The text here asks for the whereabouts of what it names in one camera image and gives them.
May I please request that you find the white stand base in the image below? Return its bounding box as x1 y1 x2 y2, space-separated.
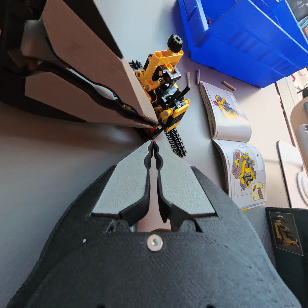
276 140 308 208

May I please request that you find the yellow black lego bulldozer model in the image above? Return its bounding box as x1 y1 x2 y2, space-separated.
113 34 190 158

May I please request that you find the lego instruction booklet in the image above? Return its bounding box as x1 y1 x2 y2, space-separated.
199 81 267 211

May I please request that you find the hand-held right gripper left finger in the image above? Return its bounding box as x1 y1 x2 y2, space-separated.
92 141 154 227

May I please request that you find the blue plastic storage bin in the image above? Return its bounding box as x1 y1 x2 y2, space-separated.
178 0 308 89

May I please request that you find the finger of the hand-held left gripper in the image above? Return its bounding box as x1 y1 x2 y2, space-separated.
25 61 158 128
20 0 160 125

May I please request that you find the black lego set box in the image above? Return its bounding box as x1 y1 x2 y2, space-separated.
265 207 308 308

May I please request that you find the white sheet holder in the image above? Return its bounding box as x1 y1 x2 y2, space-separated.
298 123 308 157

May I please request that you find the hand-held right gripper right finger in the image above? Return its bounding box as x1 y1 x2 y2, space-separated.
154 142 216 223

